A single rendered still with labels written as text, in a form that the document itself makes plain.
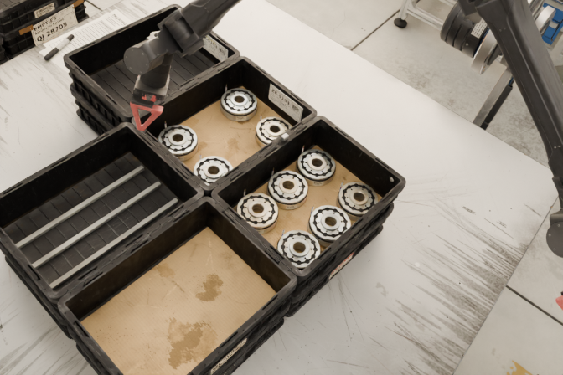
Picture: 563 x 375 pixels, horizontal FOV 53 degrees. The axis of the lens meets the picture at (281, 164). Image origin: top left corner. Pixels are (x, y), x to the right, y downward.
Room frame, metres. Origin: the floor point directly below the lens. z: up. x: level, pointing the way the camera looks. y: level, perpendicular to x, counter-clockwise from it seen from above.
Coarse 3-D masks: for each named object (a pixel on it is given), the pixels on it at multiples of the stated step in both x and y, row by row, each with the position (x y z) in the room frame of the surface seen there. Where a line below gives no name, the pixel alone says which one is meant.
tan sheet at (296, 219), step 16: (336, 176) 0.96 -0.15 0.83; (352, 176) 0.97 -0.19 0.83; (256, 192) 0.85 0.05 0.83; (320, 192) 0.89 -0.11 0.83; (336, 192) 0.90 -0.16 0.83; (304, 208) 0.83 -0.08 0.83; (288, 224) 0.78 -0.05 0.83; (304, 224) 0.78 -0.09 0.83; (352, 224) 0.81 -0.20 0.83; (272, 240) 0.72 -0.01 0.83
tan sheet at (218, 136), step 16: (208, 112) 1.09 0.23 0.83; (256, 112) 1.13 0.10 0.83; (272, 112) 1.14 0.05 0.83; (192, 128) 1.02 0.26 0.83; (208, 128) 1.04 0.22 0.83; (224, 128) 1.05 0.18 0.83; (240, 128) 1.06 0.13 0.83; (208, 144) 0.98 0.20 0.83; (224, 144) 0.99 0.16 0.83; (240, 144) 1.00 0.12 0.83; (256, 144) 1.01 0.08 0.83; (192, 160) 0.92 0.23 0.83; (240, 160) 0.95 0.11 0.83
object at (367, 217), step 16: (304, 128) 1.02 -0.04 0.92; (336, 128) 1.04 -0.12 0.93; (352, 144) 0.99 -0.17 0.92; (256, 160) 0.88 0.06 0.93; (240, 176) 0.82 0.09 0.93; (400, 176) 0.91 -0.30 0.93; (400, 192) 0.88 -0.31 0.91; (224, 208) 0.72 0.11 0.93; (336, 240) 0.69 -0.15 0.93; (320, 256) 0.65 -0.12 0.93; (304, 272) 0.60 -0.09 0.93
